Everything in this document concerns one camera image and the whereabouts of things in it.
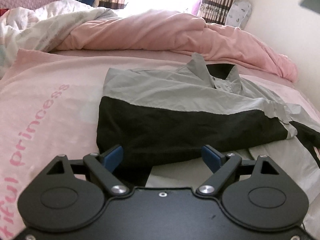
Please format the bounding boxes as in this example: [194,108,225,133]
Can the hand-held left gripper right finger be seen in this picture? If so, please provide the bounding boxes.
[196,144,281,195]

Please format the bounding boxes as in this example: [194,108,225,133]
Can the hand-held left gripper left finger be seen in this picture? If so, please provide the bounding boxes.
[46,144,129,195]

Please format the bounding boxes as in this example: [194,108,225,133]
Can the grey and black jacket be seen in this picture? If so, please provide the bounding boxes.
[96,52,320,188]

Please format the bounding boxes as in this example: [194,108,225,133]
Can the pink printed bed sheet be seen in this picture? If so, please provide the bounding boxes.
[0,49,320,240]

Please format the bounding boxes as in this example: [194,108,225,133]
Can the pink duvet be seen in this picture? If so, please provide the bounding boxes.
[50,9,299,82]

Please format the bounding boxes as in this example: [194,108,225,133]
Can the white patterned quilt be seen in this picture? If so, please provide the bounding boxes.
[0,1,122,77]

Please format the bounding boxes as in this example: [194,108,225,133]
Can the purple cloth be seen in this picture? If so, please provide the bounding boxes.
[191,0,204,17]

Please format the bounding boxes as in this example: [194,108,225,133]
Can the dark blue cloth item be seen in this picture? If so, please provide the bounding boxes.
[66,0,97,8]

